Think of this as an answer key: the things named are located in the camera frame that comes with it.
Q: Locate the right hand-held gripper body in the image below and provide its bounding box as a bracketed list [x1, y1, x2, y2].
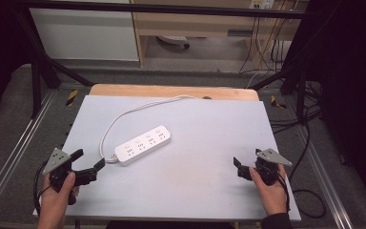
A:
[254, 148, 294, 187]

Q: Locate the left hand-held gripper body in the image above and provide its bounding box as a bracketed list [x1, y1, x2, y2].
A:
[42, 147, 77, 194]

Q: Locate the white power strip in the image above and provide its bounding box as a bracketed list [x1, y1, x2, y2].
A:
[113, 124, 173, 167]

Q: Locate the person's right hand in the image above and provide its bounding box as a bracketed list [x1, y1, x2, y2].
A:
[249, 163, 290, 218]

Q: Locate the person's left hand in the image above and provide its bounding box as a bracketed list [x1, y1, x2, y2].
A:
[37, 171, 81, 221]

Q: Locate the yellow black floor tape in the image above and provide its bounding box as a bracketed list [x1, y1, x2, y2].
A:
[270, 94, 288, 110]
[65, 89, 79, 107]

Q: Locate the pale grey table board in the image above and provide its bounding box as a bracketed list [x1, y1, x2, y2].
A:
[32, 94, 302, 223]

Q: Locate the black metal stand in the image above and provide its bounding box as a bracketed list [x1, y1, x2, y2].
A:
[251, 47, 311, 119]
[12, 6, 93, 119]

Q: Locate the wooden table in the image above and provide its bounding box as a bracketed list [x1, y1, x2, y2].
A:
[89, 83, 261, 102]

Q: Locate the black curtain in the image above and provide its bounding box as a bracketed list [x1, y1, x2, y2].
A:
[284, 0, 366, 209]
[0, 0, 34, 128]

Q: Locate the white cabinet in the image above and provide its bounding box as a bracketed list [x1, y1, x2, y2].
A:
[29, 0, 140, 62]

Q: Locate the white chair base with castor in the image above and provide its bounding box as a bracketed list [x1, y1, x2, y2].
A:
[156, 34, 192, 50]

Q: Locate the wooden desk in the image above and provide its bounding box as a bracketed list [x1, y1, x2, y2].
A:
[130, 0, 310, 69]

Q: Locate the right hand-held gripper black cable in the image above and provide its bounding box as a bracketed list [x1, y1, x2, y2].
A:
[277, 173, 291, 214]

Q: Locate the hand-held gripper black cable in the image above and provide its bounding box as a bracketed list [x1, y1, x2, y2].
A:
[277, 173, 291, 214]
[32, 160, 52, 208]

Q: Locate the left hand-held gripper black cable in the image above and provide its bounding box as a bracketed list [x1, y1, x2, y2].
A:
[32, 160, 52, 208]

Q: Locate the aluminium floor rail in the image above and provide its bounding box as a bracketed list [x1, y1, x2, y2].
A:
[0, 90, 57, 221]
[294, 123, 356, 229]

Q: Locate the black floor cable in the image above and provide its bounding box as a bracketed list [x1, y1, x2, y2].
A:
[286, 104, 327, 220]

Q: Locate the white power strip cable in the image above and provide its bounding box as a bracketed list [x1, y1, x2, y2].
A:
[98, 94, 198, 164]

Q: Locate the bundle of hanging cables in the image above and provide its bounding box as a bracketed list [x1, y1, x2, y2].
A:
[238, 13, 295, 76]

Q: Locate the white wall socket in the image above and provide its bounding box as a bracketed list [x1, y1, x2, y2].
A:
[249, 0, 276, 10]

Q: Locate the black frame crossbar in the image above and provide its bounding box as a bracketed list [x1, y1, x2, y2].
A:
[20, 1, 308, 19]

